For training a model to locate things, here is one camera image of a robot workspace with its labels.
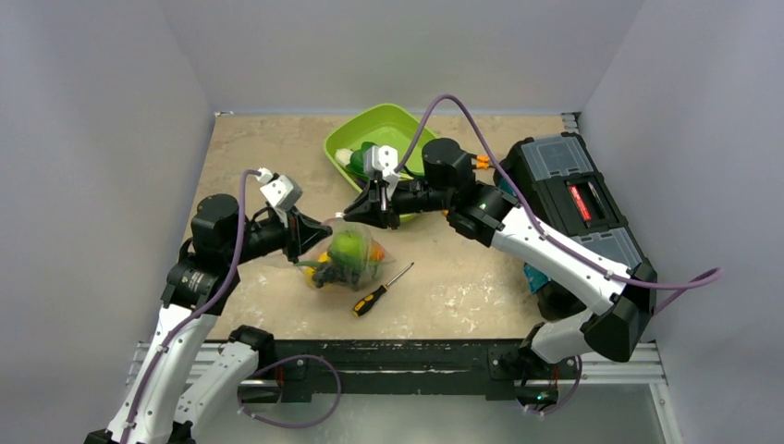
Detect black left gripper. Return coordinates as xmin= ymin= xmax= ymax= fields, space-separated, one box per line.
xmin=225 ymin=203 xmax=331 ymax=265

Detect orange persimmon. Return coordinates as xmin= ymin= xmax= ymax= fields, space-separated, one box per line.
xmin=369 ymin=242 xmax=386 ymax=263

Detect green apple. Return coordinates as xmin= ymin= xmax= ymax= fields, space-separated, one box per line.
xmin=327 ymin=230 xmax=365 ymax=262

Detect clear zip bag pink dots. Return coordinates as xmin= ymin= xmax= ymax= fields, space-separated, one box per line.
xmin=295 ymin=216 xmax=396 ymax=293

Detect green plastic tray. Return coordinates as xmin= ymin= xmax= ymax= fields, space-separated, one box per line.
xmin=324 ymin=104 xmax=443 ymax=225

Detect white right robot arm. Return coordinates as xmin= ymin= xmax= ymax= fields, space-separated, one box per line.
xmin=343 ymin=138 xmax=654 ymax=378

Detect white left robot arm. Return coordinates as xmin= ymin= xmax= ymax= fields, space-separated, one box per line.
xmin=85 ymin=194 xmax=332 ymax=443

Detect green bok choy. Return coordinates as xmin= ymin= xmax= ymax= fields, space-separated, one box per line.
xmin=347 ymin=141 xmax=375 ymax=180

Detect yellow black screwdriver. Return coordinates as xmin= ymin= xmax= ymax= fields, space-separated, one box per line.
xmin=352 ymin=262 xmax=415 ymax=317

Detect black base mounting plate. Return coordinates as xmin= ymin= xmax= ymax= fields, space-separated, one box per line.
xmin=239 ymin=339 xmax=578 ymax=405

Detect black toolbox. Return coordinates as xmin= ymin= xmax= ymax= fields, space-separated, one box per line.
xmin=500 ymin=132 xmax=658 ymax=282

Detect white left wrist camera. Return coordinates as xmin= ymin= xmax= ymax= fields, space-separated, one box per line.
xmin=256 ymin=167 xmax=302 ymax=228

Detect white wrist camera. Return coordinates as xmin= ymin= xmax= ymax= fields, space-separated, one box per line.
xmin=256 ymin=167 xmax=302 ymax=228
xmin=363 ymin=144 xmax=400 ymax=186

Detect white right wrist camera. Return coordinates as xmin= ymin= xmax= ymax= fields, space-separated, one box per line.
xmin=363 ymin=144 xmax=400 ymax=186

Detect orange handled pliers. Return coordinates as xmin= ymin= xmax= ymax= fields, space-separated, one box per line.
xmin=471 ymin=154 xmax=494 ymax=169

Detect aluminium frame rail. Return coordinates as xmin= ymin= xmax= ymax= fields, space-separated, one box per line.
xmin=125 ymin=340 xmax=668 ymax=388

